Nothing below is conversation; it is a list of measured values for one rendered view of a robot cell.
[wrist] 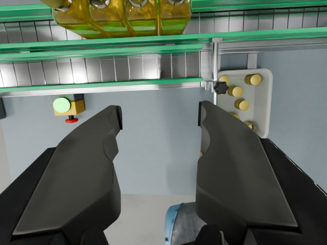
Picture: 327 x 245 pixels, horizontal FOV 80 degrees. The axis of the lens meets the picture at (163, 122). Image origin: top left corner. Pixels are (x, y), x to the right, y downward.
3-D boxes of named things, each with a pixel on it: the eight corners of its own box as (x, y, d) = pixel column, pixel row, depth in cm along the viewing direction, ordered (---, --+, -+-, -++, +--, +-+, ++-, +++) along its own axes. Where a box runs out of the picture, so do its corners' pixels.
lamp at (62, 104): (69, 96, 60) (65, 97, 57) (72, 111, 61) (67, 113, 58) (55, 97, 60) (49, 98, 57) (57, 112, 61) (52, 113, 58)
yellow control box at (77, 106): (82, 90, 67) (73, 92, 60) (85, 112, 69) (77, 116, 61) (62, 91, 67) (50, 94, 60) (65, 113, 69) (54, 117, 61)
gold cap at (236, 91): (237, 96, 66) (243, 97, 62) (227, 96, 66) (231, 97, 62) (238, 85, 65) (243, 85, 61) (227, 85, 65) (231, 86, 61)
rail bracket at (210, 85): (214, 42, 51) (230, 32, 39) (213, 106, 55) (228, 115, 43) (202, 43, 51) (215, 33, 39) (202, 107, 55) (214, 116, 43)
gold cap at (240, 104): (244, 108, 67) (249, 111, 63) (233, 109, 67) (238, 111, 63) (244, 98, 66) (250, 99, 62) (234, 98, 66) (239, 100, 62)
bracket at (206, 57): (208, 53, 58) (214, 50, 52) (208, 85, 61) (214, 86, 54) (196, 53, 58) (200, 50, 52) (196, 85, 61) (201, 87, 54)
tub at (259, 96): (259, 68, 65) (274, 67, 57) (255, 132, 71) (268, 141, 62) (207, 71, 65) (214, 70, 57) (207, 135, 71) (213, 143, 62)
